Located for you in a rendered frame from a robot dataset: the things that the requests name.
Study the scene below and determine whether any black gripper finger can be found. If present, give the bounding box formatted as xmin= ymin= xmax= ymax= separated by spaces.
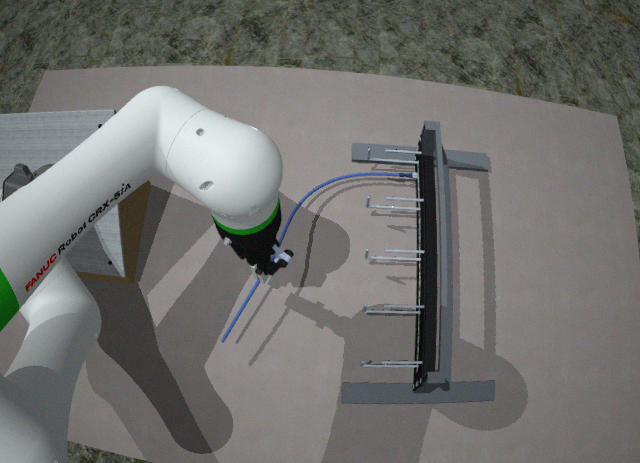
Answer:
xmin=252 ymin=244 xmax=294 ymax=284
xmin=231 ymin=246 xmax=259 ymax=280

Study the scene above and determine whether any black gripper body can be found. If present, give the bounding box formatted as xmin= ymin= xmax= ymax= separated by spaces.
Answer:
xmin=233 ymin=234 xmax=280 ymax=255

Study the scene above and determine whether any black and grey patch panel rack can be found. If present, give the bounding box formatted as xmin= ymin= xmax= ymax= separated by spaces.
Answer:
xmin=341 ymin=121 xmax=495 ymax=404

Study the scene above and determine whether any blue cable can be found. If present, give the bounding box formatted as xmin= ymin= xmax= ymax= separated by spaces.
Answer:
xmin=221 ymin=172 xmax=405 ymax=343

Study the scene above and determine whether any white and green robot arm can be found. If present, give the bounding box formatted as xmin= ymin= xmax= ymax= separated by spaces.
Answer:
xmin=0 ymin=86 xmax=283 ymax=463

